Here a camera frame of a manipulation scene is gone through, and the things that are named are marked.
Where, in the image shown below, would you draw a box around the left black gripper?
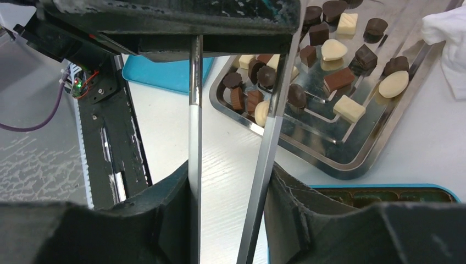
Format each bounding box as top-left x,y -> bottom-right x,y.
14,1 -> 302,62

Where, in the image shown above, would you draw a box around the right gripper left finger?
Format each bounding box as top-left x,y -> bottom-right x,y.
1,163 -> 190,263

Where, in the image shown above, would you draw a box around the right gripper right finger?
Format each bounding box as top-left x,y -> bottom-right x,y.
264,162 -> 466,264

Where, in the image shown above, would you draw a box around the steel tongs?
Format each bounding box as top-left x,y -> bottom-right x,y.
188,0 -> 310,264

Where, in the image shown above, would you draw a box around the teal chocolate box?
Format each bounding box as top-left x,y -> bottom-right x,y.
267,183 -> 461,264

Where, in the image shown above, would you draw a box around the dark flower chocolate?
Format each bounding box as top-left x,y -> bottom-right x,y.
222,72 -> 242,89

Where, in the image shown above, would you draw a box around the white bar chocolate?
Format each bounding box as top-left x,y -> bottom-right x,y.
333,95 -> 366,123

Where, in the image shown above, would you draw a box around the milk rectangular chocolate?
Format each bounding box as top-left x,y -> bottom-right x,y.
324,68 -> 355,93

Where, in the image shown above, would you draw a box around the white oval chocolate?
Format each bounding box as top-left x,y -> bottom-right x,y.
379,71 -> 409,98

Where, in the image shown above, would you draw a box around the white shell chocolate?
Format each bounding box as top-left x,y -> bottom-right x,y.
321,39 -> 348,61

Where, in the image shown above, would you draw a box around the white square chocolate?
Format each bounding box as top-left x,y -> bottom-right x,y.
336,13 -> 358,35

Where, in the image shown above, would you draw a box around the teal box lid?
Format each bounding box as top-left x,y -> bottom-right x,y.
121,54 -> 215,96

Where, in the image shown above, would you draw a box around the steel tray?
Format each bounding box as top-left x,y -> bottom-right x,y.
209,0 -> 463,180

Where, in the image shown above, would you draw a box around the white crumpled cloth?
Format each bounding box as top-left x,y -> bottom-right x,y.
421,3 -> 465,100

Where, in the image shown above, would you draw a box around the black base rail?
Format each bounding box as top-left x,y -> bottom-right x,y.
74,55 -> 152,209

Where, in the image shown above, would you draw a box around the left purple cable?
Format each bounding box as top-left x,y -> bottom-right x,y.
0,71 -> 71,133

